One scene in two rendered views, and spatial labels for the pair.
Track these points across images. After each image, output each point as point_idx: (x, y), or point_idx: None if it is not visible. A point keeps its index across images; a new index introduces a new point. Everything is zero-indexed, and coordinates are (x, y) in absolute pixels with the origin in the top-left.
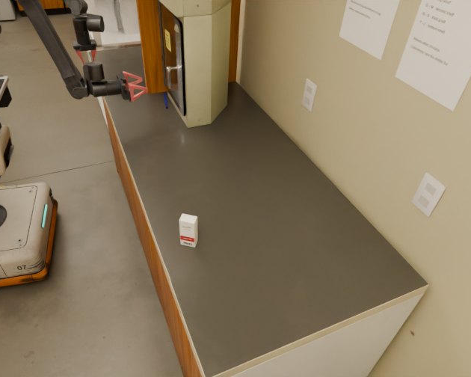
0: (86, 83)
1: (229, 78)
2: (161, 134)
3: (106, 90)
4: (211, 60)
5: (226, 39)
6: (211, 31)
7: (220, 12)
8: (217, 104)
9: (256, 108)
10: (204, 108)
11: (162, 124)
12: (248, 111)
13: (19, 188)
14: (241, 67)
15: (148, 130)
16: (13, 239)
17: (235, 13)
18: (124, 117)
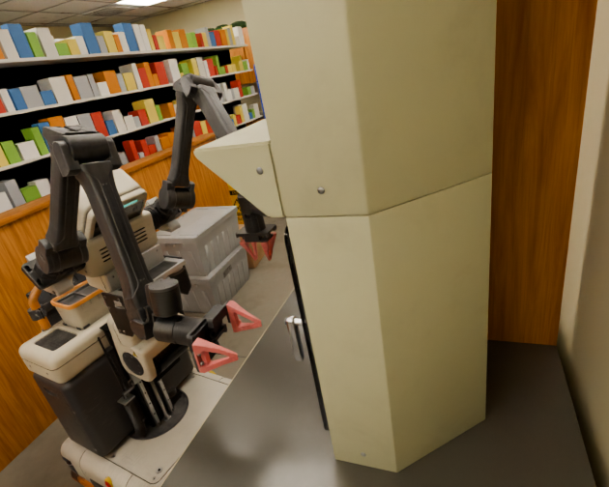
0: (148, 315)
1: (535, 336)
2: (273, 450)
3: (173, 335)
4: (385, 332)
5: (471, 271)
6: (374, 260)
7: (421, 205)
8: (432, 426)
9: (573, 471)
10: (374, 435)
11: (298, 420)
12: (539, 472)
13: (219, 383)
14: (576, 317)
15: (261, 425)
16: (156, 463)
17: (558, 192)
18: (258, 371)
